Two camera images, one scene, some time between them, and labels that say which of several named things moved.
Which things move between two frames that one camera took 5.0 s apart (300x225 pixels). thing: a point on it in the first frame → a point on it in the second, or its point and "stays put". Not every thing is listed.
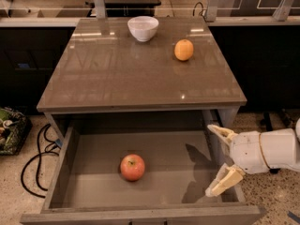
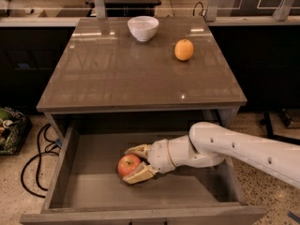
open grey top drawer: x=140 y=177 stays put
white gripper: x=246 y=151 → x=158 y=157
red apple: x=132 y=167 stays put
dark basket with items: x=14 y=128 stays put
